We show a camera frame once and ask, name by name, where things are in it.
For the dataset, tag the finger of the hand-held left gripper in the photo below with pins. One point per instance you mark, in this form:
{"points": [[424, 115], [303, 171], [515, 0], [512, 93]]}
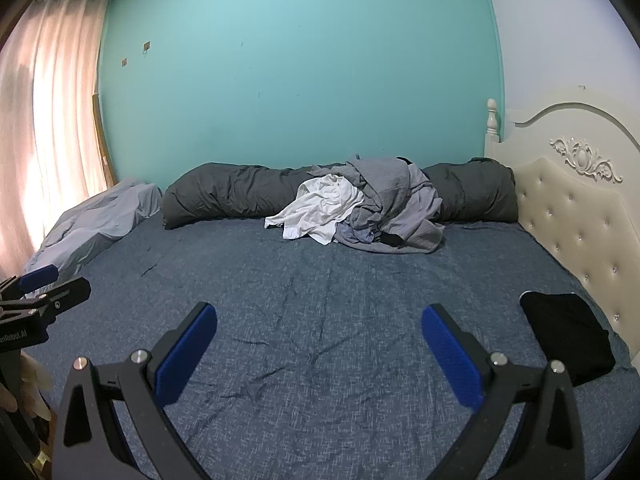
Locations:
{"points": [[70, 294], [40, 276]]}

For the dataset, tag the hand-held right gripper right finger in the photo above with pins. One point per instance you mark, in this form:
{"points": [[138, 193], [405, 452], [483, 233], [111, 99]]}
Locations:
{"points": [[450, 355]]}

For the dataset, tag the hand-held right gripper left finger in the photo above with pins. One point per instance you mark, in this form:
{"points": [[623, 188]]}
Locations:
{"points": [[187, 355]]}

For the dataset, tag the pile of grey clothes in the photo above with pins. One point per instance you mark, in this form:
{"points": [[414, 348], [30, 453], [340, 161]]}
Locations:
{"points": [[415, 230]]}

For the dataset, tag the light grey blanket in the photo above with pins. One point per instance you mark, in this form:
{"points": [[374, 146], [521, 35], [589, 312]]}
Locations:
{"points": [[100, 215]]}

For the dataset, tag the black folded garment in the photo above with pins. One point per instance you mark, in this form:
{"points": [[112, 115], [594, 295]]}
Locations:
{"points": [[565, 335]]}

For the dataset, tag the bed with blue sheet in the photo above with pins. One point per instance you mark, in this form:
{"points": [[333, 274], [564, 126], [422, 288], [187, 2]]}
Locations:
{"points": [[320, 285]]}

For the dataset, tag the blue garment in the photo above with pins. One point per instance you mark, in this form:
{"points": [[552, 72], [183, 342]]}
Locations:
{"points": [[355, 236]]}

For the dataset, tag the dark grey rolled duvet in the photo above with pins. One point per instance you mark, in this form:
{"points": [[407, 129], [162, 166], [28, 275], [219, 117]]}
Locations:
{"points": [[225, 195]]}

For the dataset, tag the pink curtain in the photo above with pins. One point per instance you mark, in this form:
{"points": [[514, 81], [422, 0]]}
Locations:
{"points": [[50, 110]]}

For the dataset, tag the cream tufted headboard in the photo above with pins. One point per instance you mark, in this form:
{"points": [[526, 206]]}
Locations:
{"points": [[575, 210]]}

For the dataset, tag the white shirt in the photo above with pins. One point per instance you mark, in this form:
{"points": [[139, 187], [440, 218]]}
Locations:
{"points": [[315, 205]]}

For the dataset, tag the wooden window frame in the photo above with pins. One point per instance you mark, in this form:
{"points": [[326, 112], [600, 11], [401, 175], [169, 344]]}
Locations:
{"points": [[102, 145]]}

